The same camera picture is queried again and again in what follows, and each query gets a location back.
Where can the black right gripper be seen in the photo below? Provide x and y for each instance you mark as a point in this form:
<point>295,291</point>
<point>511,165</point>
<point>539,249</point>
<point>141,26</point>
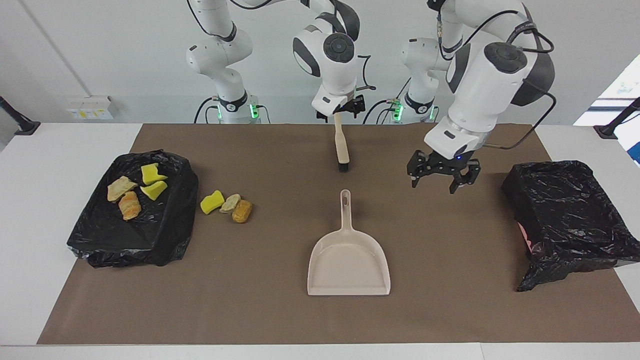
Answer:
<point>356,106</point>

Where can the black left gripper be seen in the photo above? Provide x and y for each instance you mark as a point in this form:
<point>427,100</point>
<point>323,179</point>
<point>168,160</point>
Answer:
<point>447,164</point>

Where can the beige hand brush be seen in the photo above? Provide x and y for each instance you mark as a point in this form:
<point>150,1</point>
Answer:
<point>341,145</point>

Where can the brown bread roll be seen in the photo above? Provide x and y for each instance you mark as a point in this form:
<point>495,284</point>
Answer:
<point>242,211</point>

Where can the pale rounded bread chunk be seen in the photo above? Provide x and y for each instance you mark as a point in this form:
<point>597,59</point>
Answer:
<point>230,203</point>

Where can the beige plastic dustpan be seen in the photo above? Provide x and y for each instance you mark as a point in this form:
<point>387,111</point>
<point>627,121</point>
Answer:
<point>347,265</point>

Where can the large yellow sponge piece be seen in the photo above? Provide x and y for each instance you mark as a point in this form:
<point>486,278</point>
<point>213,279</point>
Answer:
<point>152,173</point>

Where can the small yellow sponge piece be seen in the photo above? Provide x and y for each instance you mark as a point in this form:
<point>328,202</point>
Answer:
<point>154,190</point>

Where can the striped orange croissant piece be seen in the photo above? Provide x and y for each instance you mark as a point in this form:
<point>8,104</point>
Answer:
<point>130,206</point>

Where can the pale angular bread chunk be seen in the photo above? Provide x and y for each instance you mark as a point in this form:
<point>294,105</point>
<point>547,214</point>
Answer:
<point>121,187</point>

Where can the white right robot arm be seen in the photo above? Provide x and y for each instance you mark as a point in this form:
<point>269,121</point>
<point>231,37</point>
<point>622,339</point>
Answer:
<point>335,75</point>

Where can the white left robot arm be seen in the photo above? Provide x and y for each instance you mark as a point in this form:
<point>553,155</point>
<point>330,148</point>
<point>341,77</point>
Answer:
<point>480,95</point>

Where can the pink plastic bin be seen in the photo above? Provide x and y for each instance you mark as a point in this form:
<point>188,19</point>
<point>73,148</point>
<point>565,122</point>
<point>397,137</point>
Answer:
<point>525,235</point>

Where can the black trash bag over bin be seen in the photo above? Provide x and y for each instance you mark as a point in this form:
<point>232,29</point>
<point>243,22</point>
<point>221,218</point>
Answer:
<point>570,215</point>
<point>110,240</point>

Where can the black stand base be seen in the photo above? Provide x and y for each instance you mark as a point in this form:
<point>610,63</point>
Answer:
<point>612,129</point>
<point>22,125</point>

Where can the brown table mat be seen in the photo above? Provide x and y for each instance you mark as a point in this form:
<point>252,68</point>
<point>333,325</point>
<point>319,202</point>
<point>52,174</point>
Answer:
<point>320,320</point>

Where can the white wall socket box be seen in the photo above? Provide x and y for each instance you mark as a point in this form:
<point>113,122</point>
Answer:
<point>90,107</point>

